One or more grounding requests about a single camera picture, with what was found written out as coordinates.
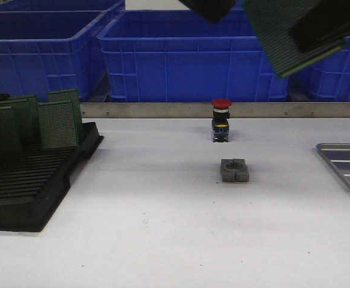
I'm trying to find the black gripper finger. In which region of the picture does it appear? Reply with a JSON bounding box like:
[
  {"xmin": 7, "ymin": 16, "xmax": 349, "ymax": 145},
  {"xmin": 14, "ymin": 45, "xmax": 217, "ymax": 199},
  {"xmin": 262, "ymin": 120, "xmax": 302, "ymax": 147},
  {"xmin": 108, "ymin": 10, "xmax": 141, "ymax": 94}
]
[
  {"xmin": 289, "ymin": 0, "xmax": 350, "ymax": 52},
  {"xmin": 179, "ymin": 0, "xmax": 237, "ymax": 23}
]

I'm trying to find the green perforated circuit board front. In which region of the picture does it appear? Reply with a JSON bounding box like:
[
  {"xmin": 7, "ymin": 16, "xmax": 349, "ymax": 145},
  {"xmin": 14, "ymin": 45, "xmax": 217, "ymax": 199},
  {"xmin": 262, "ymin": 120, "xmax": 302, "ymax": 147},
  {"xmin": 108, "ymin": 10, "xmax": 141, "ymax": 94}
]
[{"xmin": 243, "ymin": 1, "xmax": 346, "ymax": 77}]

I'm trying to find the green perforated circuit board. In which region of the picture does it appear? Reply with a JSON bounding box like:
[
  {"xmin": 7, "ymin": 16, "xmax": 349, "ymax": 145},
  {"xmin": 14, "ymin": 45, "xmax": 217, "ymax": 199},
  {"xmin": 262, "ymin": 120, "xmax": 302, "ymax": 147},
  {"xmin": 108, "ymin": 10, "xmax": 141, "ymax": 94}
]
[
  {"xmin": 243, "ymin": 1, "xmax": 346, "ymax": 77},
  {"xmin": 38, "ymin": 100, "xmax": 79, "ymax": 149}
]

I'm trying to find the green circuit board rear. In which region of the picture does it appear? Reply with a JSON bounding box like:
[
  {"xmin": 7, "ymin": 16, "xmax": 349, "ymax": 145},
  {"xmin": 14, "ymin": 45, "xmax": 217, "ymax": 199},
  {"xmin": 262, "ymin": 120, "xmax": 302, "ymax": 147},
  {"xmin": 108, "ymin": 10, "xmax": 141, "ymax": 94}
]
[{"xmin": 47, "ymin": 89, "xmax": 83, "ymax": 131}]

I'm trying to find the green circuit board second row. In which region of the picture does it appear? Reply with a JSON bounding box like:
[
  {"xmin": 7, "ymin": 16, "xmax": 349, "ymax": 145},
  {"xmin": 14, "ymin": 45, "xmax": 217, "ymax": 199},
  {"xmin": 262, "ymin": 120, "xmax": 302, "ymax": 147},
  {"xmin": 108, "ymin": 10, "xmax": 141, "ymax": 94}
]
[{"xmin": 0, "ymin": 94, "xmax": 40, "ymax": 146}]

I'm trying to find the green circuit board left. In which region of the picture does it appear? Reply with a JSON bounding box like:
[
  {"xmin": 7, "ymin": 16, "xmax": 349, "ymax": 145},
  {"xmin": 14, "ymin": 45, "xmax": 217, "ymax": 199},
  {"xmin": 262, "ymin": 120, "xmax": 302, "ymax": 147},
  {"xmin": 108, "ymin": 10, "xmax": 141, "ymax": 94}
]
[{"xmin": 0, "ymin": 106, "xmax": 22, "ymax": 159}]

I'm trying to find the black slotted board rack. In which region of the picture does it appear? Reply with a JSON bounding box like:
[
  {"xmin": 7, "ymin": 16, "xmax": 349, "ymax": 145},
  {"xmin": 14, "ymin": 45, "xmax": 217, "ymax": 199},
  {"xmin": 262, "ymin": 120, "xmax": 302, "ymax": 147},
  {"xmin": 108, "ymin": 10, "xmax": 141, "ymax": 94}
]
[{"xmin": 0, "ymin": 93, "xmax": 104, "ymax": 233}]

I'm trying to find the blue plastic crate right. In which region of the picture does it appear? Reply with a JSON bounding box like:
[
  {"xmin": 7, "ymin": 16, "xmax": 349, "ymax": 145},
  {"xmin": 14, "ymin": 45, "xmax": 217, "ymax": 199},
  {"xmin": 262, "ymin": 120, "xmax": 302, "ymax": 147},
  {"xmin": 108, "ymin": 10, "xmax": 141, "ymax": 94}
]
[{"xmin": 288, "ymin": 35, "xmax": 350, "ymax": 103}]

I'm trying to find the blue plastic crate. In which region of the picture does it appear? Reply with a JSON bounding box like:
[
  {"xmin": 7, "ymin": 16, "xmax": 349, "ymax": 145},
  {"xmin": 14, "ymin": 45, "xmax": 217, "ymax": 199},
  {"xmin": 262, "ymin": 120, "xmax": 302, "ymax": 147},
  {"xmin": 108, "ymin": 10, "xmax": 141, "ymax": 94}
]
[
  {"xmin": 288, "ymin": 35, "xmax": 350, "ymax": 103},
  {"xmin": 0, "ymin": 11, "xmax": 107, "ymax": 101},
  {"xmin": 98, "ymin": 10, "xmax": 289, "ymax": 103}
]

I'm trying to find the blue plastic crate centre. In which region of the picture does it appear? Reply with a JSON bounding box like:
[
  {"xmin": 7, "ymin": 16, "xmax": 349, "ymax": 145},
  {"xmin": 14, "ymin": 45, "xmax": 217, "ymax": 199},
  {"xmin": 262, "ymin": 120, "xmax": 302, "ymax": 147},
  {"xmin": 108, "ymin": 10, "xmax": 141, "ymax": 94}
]
[{"xmin": 98, "ymin": 10, "xmax": 289, "ymax": 103}]

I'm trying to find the red emergency stop button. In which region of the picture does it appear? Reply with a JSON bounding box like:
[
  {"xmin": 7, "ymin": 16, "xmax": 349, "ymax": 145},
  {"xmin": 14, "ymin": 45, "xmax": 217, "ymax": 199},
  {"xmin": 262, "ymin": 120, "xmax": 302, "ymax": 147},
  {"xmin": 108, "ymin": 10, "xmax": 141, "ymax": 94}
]
[{"xmin": 211, "ymin": 98, "xmax": 232, "ymax": 143}]

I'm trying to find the grey metal clamp block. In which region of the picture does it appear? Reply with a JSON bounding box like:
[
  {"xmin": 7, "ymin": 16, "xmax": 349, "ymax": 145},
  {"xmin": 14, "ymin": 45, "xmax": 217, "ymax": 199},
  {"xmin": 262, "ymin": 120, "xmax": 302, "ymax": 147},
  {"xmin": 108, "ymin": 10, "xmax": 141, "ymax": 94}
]
[{"xmin": 220, "ymin": 158, "xmax": 250, "ymax": 182}]

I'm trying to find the blue plastic crate left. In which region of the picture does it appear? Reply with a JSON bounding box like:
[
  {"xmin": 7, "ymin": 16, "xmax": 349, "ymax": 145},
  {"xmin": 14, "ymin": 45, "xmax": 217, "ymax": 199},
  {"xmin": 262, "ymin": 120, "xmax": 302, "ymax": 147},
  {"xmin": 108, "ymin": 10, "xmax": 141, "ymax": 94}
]
[{"xmin": 0, "ymin": 11, "xmax": 107, "ymax": 101}]

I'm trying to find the blue crate back left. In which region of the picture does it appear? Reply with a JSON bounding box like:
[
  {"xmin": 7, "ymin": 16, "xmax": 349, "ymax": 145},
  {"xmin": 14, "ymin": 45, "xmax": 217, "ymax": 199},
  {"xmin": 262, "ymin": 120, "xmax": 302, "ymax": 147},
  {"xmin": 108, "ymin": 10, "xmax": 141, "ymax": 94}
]
[{"xmin": 0, "ymin": 0, "xmax": 125, "ymax": 12}]

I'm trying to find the metal table edge rail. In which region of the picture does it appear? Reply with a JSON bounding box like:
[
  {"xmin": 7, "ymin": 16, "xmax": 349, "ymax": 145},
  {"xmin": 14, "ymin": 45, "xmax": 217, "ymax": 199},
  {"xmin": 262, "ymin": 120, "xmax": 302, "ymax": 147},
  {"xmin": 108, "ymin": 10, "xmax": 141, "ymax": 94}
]
[{"xmin": 81, "ymin": 102, "xmax": 350, "ymax": 119}]

